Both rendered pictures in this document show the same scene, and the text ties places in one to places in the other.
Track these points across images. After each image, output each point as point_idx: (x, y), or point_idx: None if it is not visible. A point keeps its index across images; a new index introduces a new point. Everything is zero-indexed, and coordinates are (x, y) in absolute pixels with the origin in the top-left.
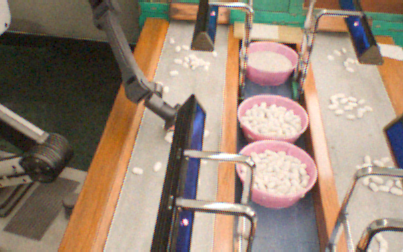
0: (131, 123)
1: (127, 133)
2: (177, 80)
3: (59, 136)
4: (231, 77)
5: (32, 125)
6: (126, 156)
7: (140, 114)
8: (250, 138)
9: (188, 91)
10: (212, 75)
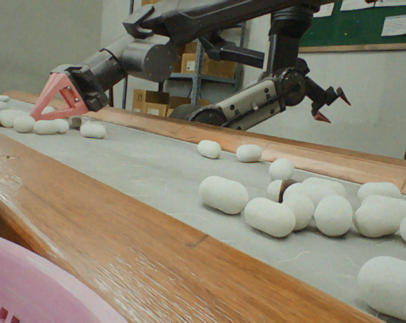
0: (157, 119)
1: (142, 116)
2: (240, 173)
3: (201, 107)
4: (2, 152)
5: (232, 98)
6: (107, 116)
7: (173, 132)
8: None
9: (154, 161)
10: (154, 200)
